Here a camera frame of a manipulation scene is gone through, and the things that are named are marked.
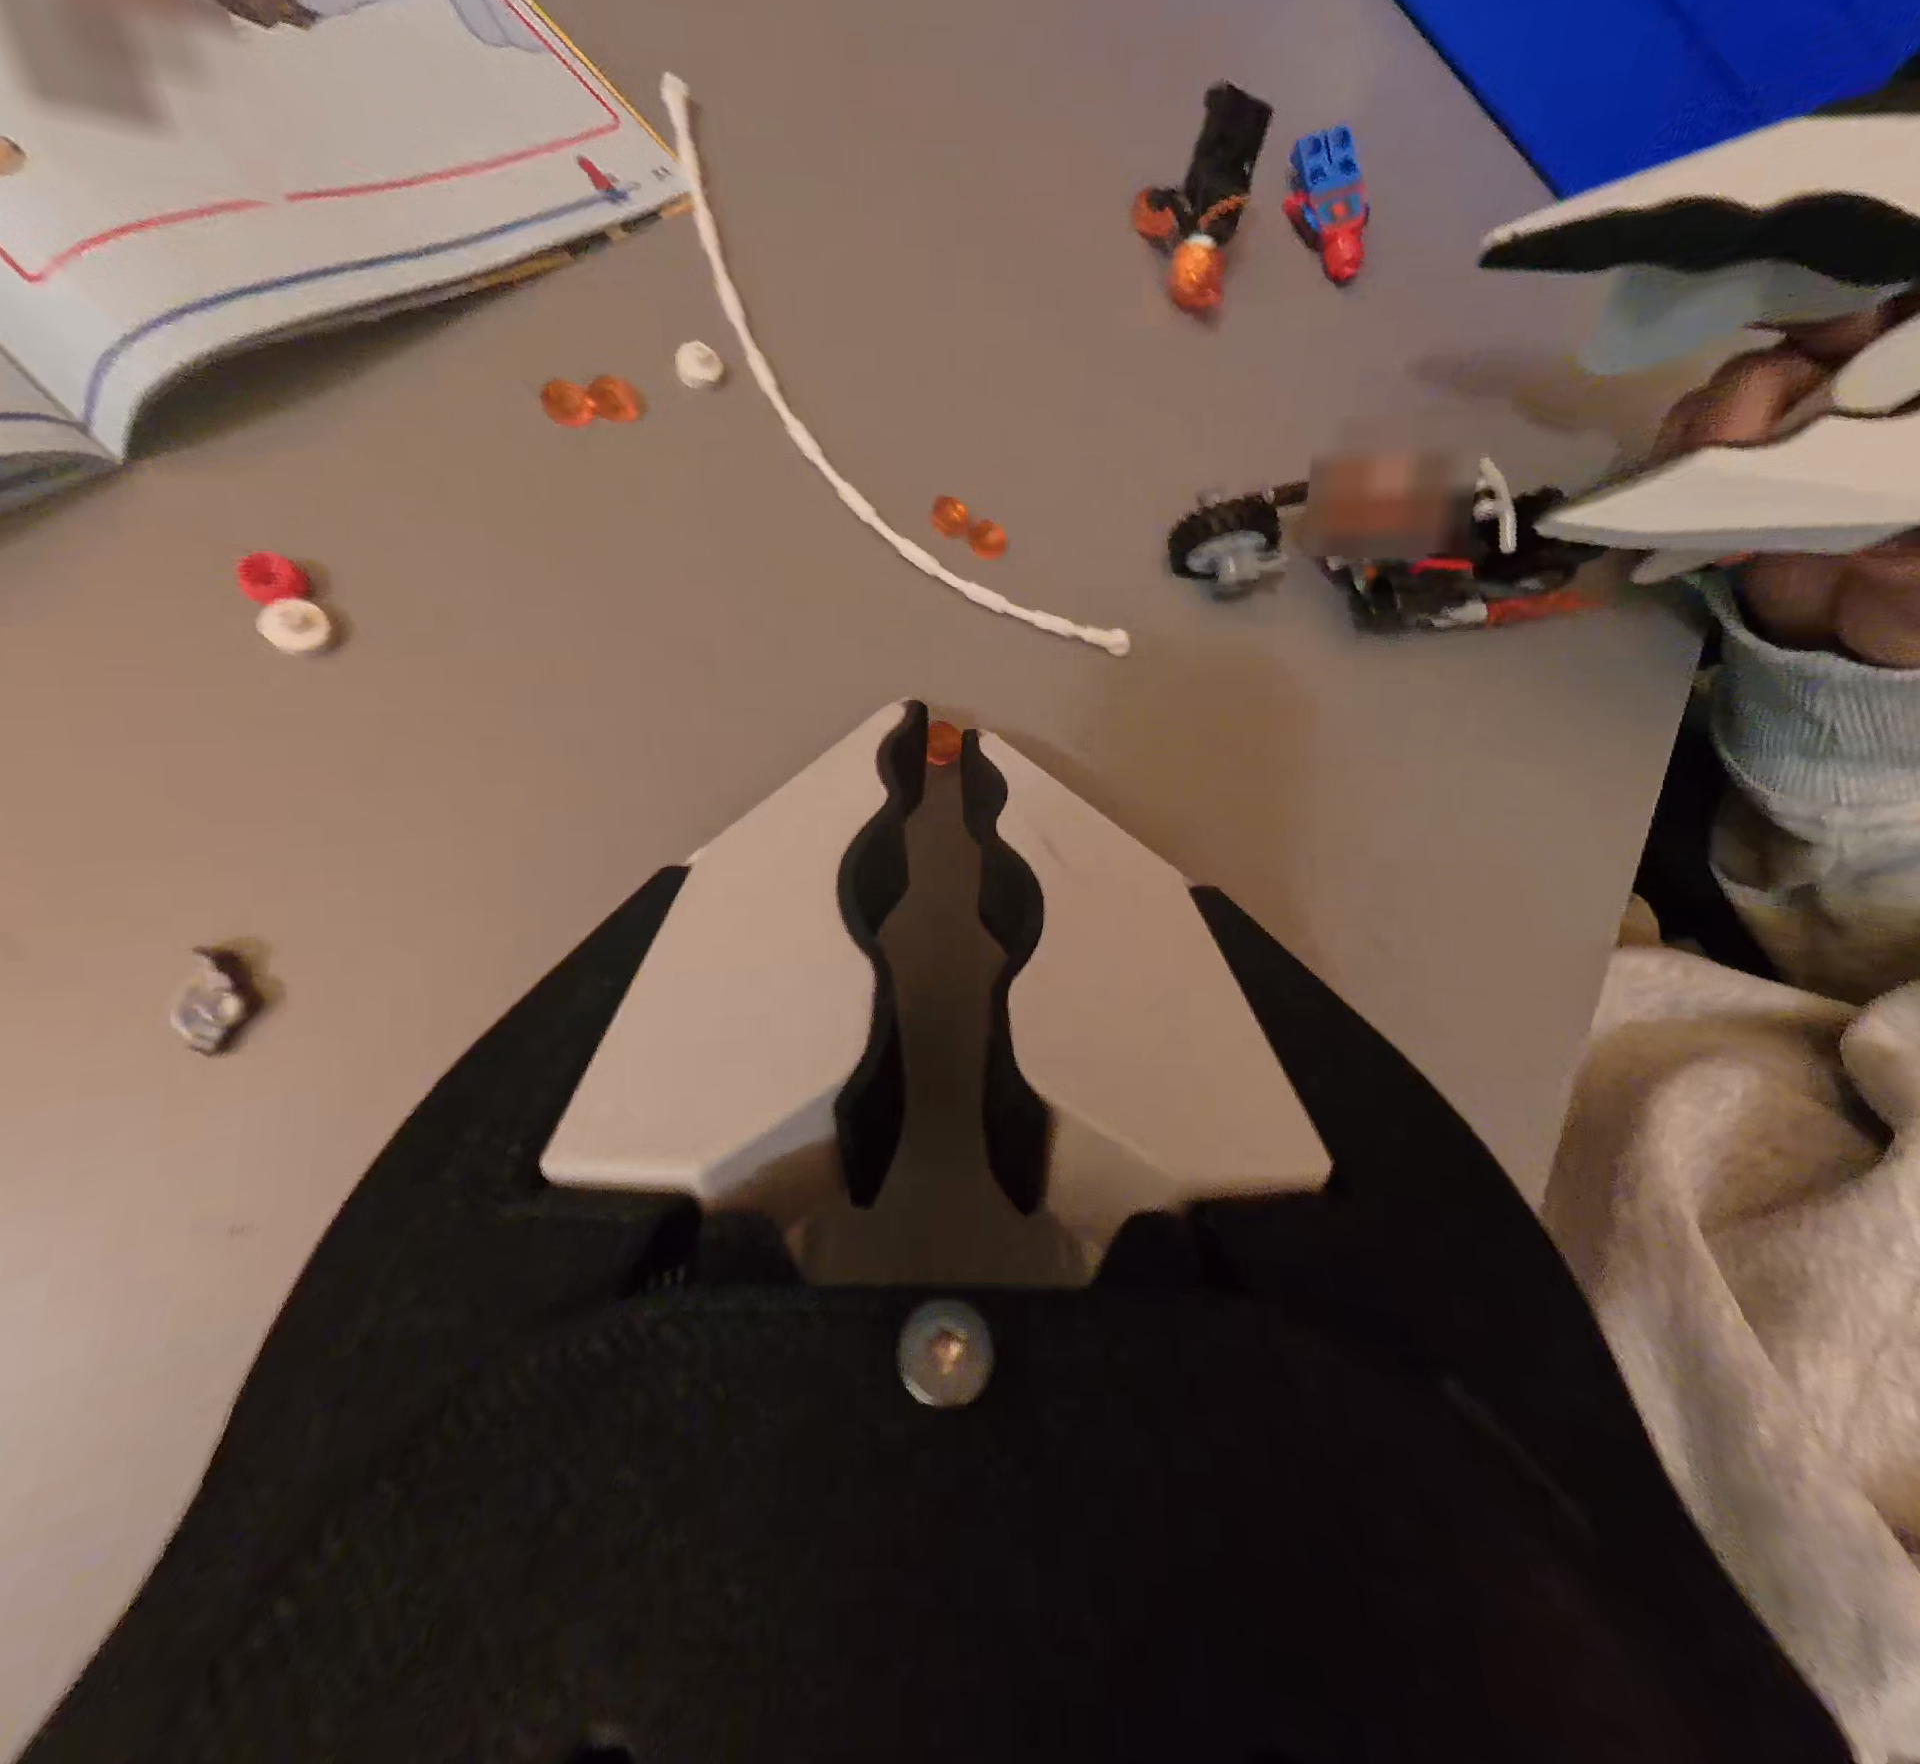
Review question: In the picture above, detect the person's right hand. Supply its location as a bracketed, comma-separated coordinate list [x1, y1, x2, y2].
[1643, 285, 1920, 668]

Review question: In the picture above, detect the black flame-head toy minifigure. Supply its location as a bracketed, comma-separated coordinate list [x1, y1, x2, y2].
[1130, 80, 1278, 317]

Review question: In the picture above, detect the blue red toy minifigure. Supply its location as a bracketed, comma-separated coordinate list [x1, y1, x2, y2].
[1284, 125, 1375, 287]

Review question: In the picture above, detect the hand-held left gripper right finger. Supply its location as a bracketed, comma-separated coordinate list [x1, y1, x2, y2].
[961, 728, 1335, 1232]

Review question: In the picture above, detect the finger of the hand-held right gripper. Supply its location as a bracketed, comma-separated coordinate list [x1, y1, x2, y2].
[1531, 354, 1920, 588]
[1478, 113, 1920, 332]

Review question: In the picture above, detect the black toy brick motorcycle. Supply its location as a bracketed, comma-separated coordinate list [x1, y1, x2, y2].
[1168, 456, 1630, 638]

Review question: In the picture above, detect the building instruction booklet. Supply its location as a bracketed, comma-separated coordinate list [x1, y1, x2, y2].
[0, 0, 696, 513]

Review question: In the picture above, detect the grey toy brick piece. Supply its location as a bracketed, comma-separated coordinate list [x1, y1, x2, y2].
[170, 942, 268, 1054]

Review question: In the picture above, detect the white toy chain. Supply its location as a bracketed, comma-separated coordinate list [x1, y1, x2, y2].
[661, 71, 1135, 660]

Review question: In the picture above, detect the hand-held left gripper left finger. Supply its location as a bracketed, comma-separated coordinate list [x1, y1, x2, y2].
[541, 698, 932, 1232]

